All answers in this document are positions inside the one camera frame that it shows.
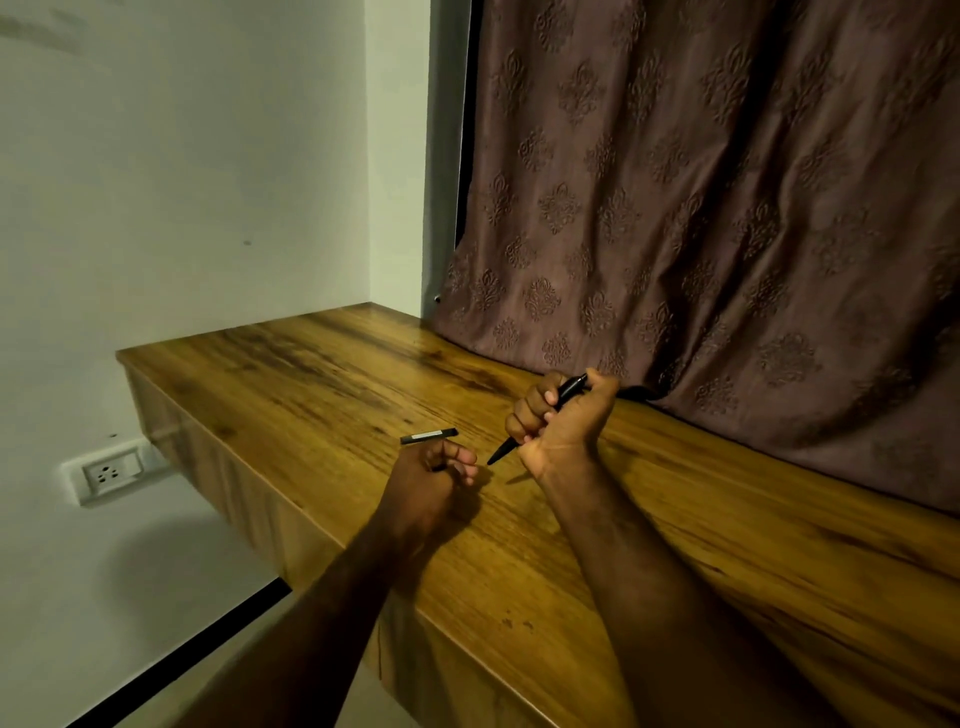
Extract black pen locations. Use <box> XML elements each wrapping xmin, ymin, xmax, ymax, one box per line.
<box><xmin>486</xmin><ymin>372</ymin><xmax>591</xmax><ymax>468</ymax></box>

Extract brown patterned curtain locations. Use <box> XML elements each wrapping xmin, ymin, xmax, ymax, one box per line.
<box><xmin>431</xmin><ymin>0</ymin><xmax>960</xmax><ymax>515</ymax></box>

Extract person's right forearm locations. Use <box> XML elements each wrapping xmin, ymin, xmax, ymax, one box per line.
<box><xmin>534</xmin><ymin>453</ymin><xmax>852</xmax><ymax>728</ymax></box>

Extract person's right hand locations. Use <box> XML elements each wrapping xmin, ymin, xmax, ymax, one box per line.
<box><xmin>504</xmin><ymin>367</ymin><xmax>622</xmax><ymax>483</ymax></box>

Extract person's left hand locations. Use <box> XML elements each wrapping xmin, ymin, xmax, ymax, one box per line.
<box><xmin>372</xmin><ymin>438</ymin><xmax>480</xmax><ymax>558</ymax></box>

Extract white wall socket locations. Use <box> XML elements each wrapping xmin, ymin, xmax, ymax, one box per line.
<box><xmin>58</xmin><ymin>437</ymin><xmax>172</xmax><ymax>508</ymax></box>

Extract person's left forearm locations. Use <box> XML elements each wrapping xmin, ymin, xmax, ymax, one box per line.
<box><xmin>174</xmin><ymin>517</ymin><xmax>423</xmax><ymax>728</ymax></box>

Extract wooden desk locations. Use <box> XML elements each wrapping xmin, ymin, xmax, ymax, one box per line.
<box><xmin>116</xmin><ymin>302</ymin><xmax>960</xmax><ymax>728</ymax></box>

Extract black skirting strip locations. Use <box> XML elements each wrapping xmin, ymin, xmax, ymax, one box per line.
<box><xmin>66</xmin><ymin>577</ymin><xmax>293</xmax><ymax>728</ymax></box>

